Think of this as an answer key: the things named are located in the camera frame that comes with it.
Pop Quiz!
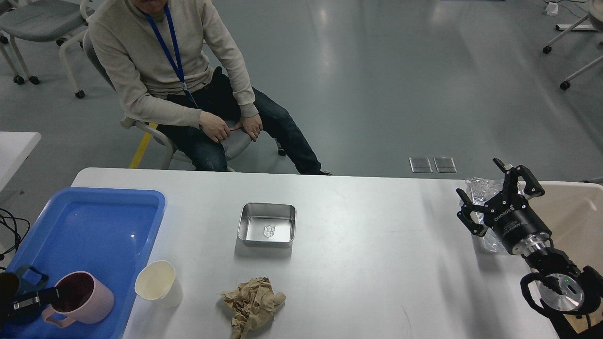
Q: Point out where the crumpled brown paper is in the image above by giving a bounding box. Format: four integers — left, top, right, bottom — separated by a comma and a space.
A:
220, 277, 287, 339

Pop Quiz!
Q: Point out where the pink mug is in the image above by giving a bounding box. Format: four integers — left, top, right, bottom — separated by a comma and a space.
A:
41, 271, 115, 328

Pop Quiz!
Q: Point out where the square steel tin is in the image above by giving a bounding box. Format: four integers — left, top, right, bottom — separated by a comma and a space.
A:
237, 202, 296, 247

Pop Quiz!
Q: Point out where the grey chair top left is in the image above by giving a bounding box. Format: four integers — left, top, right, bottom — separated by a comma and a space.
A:
0, 0, 95, 99

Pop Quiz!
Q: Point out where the beige plastic bin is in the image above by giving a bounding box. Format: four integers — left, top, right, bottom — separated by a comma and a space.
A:
529, 182, 603, 339

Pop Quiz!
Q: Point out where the grey office chair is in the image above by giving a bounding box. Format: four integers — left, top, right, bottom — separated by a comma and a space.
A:
80, 26, 287, 172

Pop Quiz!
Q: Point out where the dark blue home mug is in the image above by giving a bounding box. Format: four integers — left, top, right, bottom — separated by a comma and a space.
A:
0, 265, 48, 327

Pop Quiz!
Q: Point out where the cream paper cup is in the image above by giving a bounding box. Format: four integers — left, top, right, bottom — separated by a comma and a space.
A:
134, 260, 183, 308

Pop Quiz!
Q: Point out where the blue plastic tray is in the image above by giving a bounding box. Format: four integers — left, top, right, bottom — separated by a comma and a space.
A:
1, 187, 166, 339

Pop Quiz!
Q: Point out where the chair legs top right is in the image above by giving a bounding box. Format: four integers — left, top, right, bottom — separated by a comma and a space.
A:
543, 0, 603, 90

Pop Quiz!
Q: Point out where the aluminium foil tray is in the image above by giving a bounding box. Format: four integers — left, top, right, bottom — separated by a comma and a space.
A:
465, 178, 507, 254

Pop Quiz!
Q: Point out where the left floor socket plate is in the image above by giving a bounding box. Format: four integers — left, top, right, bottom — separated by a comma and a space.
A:
409, 157, 433, 174

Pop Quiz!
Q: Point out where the right floor socket plate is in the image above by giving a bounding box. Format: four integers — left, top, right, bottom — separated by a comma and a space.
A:
433, 157, 458, 174

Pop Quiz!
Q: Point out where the floor socket plate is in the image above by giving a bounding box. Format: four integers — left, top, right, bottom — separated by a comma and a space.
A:
433, 157, 458, 174
409, 157, 433, 174

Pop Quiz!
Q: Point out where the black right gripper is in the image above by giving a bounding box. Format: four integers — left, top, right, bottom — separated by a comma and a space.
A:
455, 157, 552, 255

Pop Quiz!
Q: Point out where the black cables left edge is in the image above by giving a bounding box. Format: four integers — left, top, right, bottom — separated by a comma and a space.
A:
0, 207, 31, 259

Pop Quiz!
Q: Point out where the white side table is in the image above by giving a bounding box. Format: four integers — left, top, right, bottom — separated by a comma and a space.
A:
0, 131, 41, 190

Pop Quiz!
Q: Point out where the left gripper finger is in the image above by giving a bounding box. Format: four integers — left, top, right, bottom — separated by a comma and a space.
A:
9, 287, 62, 314

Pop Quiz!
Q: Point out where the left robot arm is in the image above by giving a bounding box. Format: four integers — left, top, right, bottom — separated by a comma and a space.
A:
0, 265, 65, 327

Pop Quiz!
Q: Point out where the seated person beige sweater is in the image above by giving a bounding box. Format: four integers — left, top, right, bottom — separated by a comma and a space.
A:
88, 0, 327, 175

